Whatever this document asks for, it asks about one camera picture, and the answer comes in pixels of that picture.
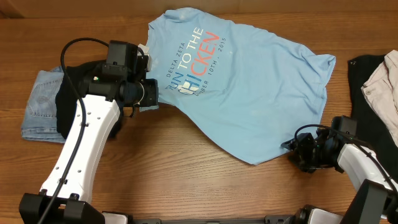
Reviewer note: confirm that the light blue printed t-shirt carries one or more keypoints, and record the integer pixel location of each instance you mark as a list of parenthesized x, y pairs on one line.
[(246, 88)]

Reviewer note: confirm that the folded black shirt left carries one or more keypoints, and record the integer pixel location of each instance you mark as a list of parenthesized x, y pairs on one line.
[(66, 101)]

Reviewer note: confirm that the beige pink trousers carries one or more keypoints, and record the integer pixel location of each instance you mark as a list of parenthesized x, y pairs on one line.
[(380, 92)]

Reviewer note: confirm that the black garment right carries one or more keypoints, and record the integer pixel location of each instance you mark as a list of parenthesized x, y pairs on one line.
[(370, 127)]

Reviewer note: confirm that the folded blue denim jeans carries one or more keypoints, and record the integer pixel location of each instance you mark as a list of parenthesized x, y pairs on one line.
[(40, 119)]

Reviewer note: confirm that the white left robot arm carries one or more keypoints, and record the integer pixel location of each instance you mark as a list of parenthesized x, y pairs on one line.
[(102, 93)]

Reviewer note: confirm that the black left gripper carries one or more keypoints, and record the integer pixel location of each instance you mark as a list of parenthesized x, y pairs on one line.
[(152, 98)]

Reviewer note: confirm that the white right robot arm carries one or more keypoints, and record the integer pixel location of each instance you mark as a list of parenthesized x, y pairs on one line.
[(376, 191)]

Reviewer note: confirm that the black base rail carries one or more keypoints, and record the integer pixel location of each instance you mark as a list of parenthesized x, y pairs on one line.
[(268, 219)]

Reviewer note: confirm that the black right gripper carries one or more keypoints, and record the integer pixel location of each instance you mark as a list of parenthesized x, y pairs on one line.
[(302, 146)]

